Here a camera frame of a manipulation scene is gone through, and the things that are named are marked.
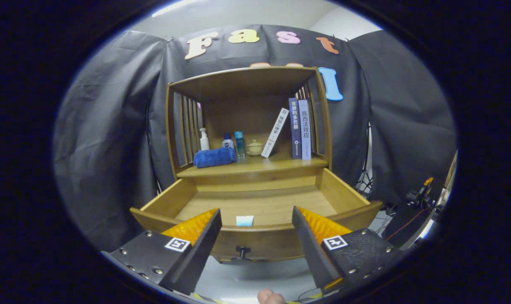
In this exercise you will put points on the blue towel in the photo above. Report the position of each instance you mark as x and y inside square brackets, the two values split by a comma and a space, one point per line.
[215, 157]

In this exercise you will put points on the wooden drawer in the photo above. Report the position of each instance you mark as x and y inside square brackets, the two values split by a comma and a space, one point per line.
[259, 202]

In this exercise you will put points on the dark blue book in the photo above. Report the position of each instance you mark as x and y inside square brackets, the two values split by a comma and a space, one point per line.
[295, 126]

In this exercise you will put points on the clear blue bottle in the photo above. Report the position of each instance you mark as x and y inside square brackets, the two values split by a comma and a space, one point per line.
[239, 145]

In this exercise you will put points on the wooden cabinet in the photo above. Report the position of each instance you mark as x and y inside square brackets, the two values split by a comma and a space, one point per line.
[247, 114]

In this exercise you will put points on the white bottle with blue cap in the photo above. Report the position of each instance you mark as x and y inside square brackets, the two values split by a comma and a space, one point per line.
[228, 143]

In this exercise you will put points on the lavender book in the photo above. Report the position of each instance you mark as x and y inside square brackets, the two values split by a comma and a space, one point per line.
[305, 131]

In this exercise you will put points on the wooden countertop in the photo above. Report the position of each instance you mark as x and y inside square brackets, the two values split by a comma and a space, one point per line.
[272, 164]

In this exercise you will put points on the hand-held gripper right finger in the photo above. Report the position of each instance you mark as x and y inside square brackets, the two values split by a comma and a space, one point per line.
[313, 253]

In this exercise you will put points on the beige fabric object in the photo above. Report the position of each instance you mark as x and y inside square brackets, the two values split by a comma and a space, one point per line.
[450, 177]

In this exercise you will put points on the white pump bottle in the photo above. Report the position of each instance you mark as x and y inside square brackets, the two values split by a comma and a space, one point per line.
[204, 143]

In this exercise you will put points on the light blue tube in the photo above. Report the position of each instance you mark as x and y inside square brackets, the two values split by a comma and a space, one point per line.
[244, 221]

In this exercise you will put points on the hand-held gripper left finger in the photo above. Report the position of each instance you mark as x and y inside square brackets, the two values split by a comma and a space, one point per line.
[202, 253]

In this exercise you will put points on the black equipment with orange part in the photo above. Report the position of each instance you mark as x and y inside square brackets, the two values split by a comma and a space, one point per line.
[407, 219]

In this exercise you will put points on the white book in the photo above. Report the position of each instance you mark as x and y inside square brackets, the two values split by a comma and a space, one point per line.
[275, 133]

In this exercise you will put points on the beige lidded teacup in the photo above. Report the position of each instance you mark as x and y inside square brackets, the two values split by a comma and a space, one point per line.
[255, 148]

